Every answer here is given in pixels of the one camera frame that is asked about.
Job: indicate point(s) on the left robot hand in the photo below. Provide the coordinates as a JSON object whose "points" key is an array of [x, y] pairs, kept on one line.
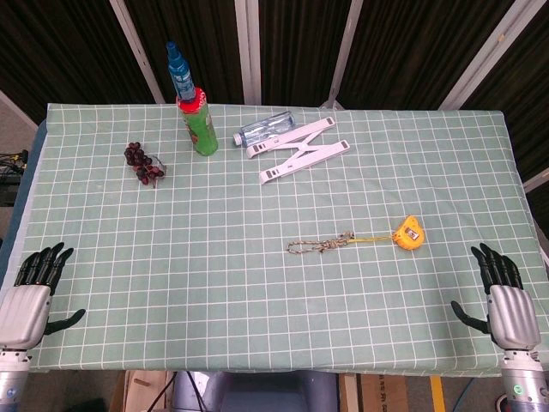
{"points": [[23, 307]]}

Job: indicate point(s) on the dark red grape bunch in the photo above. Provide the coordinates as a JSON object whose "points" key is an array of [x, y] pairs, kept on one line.
{"points": [[141, 163]]}

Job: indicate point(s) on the cardboard box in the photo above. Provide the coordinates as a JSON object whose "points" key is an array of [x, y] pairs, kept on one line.
{"points": [[143, 391]]}

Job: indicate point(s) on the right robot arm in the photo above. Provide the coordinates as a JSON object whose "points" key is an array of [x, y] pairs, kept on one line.
{"points": [[525, 382]]}

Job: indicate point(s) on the yellow tape measure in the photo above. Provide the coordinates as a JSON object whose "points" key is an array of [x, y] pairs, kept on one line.
{"points": [[409, 232]]}

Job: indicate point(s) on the green checkered tablecloth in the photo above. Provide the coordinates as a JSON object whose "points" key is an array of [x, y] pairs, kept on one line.
{"points": [[266, 240]]}

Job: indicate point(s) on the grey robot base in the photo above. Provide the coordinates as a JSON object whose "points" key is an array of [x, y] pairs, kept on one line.
{"points": [[257, 392]]}

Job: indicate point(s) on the white folding laptop stand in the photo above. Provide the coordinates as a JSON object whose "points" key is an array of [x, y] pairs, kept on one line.
{"points": [[300, 148]]}

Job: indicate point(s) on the green can with red lid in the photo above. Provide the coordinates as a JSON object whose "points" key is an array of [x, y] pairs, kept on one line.
{"points": [[199, 122]]}

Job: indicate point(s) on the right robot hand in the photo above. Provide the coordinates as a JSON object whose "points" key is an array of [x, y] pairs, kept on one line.
{"points": [[512, 313]]}

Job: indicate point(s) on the blue spray bottle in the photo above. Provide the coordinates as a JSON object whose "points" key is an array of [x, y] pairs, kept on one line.
{"points": [[180, 75]]}

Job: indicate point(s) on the clear plastic water bottle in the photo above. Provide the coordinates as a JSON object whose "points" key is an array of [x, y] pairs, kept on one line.
{"points": [[265, 129]]}

